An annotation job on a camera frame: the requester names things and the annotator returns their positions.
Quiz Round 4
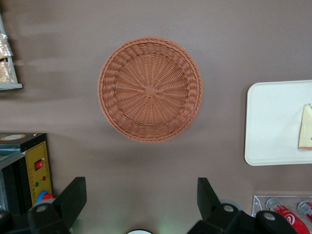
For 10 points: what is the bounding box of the triangular sandwich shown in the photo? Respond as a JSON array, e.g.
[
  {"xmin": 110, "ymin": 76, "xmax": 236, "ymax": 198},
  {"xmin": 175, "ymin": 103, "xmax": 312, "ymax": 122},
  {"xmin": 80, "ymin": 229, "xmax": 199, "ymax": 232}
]
[{"xmin": 296, "ymin": 103, "xmax": 312, "ymax": 151}]

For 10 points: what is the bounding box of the red cola bottle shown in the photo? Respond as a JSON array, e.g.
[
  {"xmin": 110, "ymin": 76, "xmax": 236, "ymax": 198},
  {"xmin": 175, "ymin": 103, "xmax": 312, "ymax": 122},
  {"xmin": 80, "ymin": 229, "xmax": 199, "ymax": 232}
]
[
  {"xmin": 266, "ymin": 197, "xmax": 312, "ymax": 234},
  {"xmin": 296, "ymin": 200, "xmax": 312, "ymax": 216}
]

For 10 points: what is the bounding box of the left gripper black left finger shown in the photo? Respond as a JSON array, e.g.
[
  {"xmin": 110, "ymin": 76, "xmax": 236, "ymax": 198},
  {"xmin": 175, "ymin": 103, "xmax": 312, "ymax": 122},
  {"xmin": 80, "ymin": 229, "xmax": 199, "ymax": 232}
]
[{"xmin": 27, "ymin": 176, "xmax": 87, "ymax": 234}]

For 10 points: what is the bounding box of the clear acrylic bottle rack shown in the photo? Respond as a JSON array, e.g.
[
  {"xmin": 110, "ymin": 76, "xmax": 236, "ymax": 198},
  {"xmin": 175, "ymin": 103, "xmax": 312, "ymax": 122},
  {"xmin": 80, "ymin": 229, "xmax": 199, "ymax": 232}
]
[{"xmin": 251, "ymin": 195, "xmax": 312, "ymax": 234}]

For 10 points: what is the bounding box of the clear bag of pastry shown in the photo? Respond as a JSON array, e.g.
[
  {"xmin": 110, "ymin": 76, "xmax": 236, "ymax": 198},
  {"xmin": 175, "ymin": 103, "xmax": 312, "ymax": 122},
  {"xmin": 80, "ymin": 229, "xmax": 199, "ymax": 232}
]
[
  {"xmin": 0, "ymin": 60, "xmax": 13, "ymax": 84},
  {"xmin": 0, "ymin": 33, "xmax": 13, "ymax": 61}
]

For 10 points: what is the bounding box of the round brown wicker basket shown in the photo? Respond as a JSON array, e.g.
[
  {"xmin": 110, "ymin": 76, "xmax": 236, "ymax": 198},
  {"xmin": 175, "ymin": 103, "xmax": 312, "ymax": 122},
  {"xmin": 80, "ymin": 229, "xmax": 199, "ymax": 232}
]
[{"xmin": 97, "ymin": 36, "xmax": 204, "ymax": 143}]

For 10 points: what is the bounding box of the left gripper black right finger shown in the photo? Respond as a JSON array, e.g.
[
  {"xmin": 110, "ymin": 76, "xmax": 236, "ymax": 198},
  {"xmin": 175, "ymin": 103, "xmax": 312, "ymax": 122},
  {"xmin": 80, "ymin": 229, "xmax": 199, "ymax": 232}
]
[{"xmin": 187, "ymin": 177, "xmax": 257, "ymax": 234}]

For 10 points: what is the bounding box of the beige plastic tray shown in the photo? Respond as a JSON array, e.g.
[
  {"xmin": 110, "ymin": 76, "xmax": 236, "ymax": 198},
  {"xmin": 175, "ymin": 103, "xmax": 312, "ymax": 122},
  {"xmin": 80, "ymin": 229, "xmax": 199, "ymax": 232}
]
[{"xmin": 244, "ymin": 79, "xmax": 312, "ymax": 167}]

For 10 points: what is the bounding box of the grey wire rack tray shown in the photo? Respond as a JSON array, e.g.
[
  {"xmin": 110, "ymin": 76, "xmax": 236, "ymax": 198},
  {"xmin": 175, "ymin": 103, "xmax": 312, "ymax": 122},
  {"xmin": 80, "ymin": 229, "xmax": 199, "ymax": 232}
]
[{"xmin": 0, "ymin": 12, "xmax": 24, "ymax": 92}]

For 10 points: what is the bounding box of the black food warmer machine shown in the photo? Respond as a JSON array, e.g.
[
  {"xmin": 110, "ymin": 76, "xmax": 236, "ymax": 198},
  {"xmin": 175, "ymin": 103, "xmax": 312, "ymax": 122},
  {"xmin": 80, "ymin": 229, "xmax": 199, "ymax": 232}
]
[{"xmin": 0, "ymin": 132, "xmax": 54, "ymax": 220}]

